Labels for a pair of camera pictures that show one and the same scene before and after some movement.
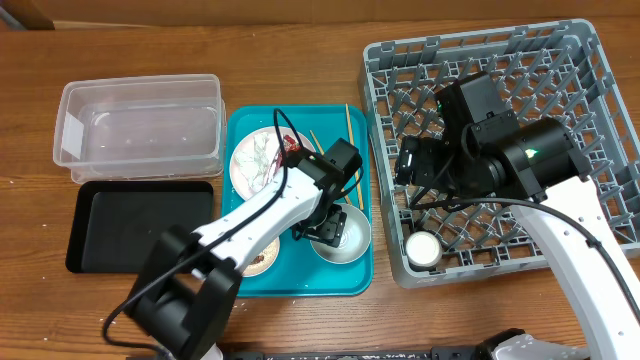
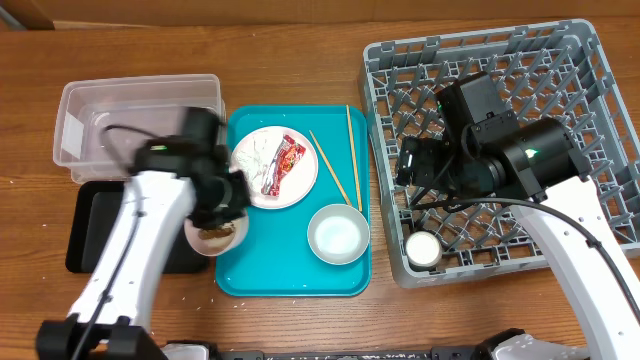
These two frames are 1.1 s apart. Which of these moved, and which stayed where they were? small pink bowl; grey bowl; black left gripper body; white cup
Moved: small pink bowl; black left gripper body
Stayed: white cup; grey bowl
